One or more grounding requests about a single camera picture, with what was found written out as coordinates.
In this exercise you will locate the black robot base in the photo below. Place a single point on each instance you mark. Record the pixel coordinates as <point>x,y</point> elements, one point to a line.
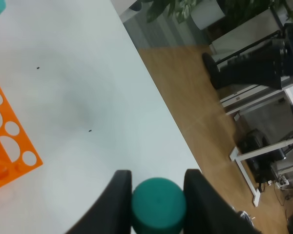
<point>264,66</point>

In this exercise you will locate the orange test tube rack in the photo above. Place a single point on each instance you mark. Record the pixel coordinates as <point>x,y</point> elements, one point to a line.
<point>17,154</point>

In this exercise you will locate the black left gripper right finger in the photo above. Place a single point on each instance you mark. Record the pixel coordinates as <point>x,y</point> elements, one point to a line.
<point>207,212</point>

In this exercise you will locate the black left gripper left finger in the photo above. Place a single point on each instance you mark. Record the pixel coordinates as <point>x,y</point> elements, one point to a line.
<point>111,213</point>

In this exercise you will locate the white plant pot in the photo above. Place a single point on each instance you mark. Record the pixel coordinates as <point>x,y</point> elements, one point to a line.
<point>207,12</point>

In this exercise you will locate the white desk frame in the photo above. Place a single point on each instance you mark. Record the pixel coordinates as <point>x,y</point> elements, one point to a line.
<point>255,156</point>

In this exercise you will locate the test tube with teal cap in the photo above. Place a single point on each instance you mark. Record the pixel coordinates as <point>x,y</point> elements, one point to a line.
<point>158,206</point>

